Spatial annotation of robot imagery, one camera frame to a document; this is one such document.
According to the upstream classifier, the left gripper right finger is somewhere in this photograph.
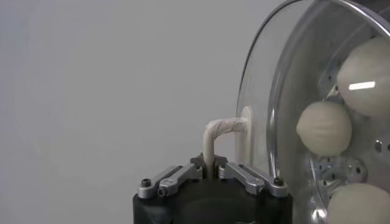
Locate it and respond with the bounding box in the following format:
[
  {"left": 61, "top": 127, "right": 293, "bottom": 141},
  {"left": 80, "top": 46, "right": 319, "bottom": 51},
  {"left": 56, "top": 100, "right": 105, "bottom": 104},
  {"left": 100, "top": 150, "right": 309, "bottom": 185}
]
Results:
[{"left": 214, "top": 154, "right": 289, "bottom": 198}]

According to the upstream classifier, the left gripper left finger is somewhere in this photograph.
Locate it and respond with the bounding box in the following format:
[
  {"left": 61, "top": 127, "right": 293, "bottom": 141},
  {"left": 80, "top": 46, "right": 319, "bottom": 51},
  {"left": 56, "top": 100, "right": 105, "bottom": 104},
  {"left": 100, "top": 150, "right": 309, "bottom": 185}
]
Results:
[{"left": 136, "top": 153, "right": 205, "bottom": 200}]

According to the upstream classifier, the round glass lid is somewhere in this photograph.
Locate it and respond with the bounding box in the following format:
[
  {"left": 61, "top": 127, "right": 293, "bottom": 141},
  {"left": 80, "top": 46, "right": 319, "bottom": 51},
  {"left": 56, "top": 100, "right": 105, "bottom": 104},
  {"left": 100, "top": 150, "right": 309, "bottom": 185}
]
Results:
[{"left": 202, "top": 0, "right": 390, "bottom": 224}]

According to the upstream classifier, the white steamed baozi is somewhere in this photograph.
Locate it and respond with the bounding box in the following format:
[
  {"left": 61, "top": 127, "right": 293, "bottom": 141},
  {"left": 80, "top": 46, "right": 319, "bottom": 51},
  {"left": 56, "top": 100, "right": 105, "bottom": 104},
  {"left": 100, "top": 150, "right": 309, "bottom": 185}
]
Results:
[
  {"left": 336, "top": 37, "right": 390, "bottom": 118},
  {"left": 296, "top": 100, "right": 353, "bottom": 157},
  {"left": 326, "top": 181, "right": 390, "bottom": 224}
]

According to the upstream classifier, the stainless steel steamer basket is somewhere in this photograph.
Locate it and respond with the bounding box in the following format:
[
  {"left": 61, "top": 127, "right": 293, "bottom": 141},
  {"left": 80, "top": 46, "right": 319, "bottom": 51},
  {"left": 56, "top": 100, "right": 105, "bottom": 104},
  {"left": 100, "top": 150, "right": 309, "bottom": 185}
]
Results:
[{"left": 268, "top": 0, "right": 390, "bottom": 224}]

